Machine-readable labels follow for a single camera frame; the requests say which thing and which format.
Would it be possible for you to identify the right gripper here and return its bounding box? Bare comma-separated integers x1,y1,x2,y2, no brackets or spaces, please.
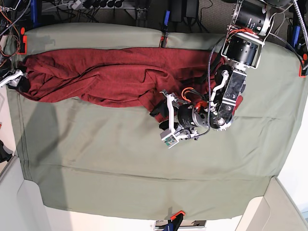
0,60,30,93

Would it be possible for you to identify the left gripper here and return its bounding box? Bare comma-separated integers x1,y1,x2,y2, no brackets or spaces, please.
150,90,210,141

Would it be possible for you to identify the red long-sleeve T-shirt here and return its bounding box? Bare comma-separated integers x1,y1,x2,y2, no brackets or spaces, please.
17,47,244,126

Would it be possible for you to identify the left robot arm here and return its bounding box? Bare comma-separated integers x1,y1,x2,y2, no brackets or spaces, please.
151,0,273,148

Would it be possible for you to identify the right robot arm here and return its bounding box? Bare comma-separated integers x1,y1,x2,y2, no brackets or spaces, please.
0,0,32,92

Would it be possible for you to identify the orange black clamp top left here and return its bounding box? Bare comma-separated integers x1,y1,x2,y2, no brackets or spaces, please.
18,27,27,55

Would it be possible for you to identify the orange black clamp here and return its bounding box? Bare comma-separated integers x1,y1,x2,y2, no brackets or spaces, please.
164,210,185,231
159,10,170,48
298,54,308,78
18,27,27,55

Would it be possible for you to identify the black object left edge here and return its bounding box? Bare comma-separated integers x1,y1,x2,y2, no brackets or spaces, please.
0,141,13,163

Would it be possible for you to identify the orange black clamp top middle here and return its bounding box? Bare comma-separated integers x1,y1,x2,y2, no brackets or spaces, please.
159,10,170,48

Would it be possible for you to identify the green table cloth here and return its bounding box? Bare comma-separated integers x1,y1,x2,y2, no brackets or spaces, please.
5,22,305,220

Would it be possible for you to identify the white power strip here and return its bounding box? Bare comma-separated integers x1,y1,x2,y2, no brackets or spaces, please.
57,0,83,10

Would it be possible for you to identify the orange black clamp bottom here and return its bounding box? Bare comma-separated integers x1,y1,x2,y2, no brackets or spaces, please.
164,210,185,231

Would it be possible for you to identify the black power adapter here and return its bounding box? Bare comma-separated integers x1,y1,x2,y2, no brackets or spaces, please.
168,0,199,23

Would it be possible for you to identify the orange black clamp top right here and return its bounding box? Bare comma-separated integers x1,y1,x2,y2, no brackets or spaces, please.
298,54,308,78

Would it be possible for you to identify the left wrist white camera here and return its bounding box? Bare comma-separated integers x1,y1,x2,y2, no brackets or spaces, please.
160,130,179,149

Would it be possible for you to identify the metal table leg bracket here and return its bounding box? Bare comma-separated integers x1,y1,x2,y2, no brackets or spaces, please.
136,8,147,27

